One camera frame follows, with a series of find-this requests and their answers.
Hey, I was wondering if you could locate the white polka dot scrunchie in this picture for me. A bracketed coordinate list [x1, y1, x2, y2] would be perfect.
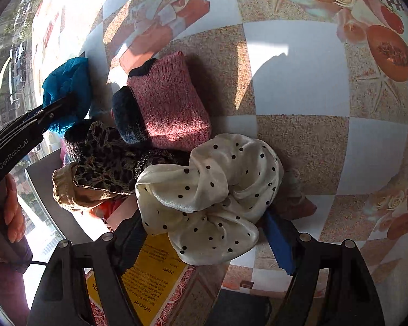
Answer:
[135, 133, 284, 265]

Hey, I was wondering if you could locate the beige knitted cloth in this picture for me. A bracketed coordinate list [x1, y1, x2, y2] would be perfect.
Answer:
[52, 162, 130, 213]

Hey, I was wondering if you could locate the black cable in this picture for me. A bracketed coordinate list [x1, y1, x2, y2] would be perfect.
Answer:
[18, 259, 53, 268]

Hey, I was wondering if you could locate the orange cloth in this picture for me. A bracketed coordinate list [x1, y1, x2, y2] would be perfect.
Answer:
[88, 199, 125, 228]

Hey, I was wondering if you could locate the red box with yellow label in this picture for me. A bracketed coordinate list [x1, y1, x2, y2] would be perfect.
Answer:
[85, 233, 198, 326]

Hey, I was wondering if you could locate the person's purple clothing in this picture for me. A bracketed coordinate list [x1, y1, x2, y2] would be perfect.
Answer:
[0, 234, 33, 326]

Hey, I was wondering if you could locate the leopard print scarf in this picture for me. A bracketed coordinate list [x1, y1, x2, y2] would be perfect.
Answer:
[73, 120, 191, 196]

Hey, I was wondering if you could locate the pink knitted sock dark cuff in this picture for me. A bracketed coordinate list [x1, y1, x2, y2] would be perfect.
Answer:
[112, 51, 212, 151]
[127, 58, 159, 79]

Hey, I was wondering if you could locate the checkered printed tablecloth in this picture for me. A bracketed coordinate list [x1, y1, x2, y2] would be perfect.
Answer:
[30, 0, 408, 326]

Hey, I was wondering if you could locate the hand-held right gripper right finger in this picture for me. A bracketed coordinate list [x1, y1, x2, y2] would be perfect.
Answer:
[261, 207, 386, 326]

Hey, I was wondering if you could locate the teal mesh cloth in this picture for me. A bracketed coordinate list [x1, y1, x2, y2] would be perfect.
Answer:
[42, 57, 92, 134]

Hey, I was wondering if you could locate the person's left hand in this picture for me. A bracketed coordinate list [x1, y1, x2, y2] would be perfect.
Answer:
[0, 174, 27, 245]

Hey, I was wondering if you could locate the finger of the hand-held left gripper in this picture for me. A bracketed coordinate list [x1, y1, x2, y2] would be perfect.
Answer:
[22, 93, 79, 134]

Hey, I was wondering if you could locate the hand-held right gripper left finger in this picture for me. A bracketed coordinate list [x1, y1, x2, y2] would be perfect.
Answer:
[26, 212, 150, 326]

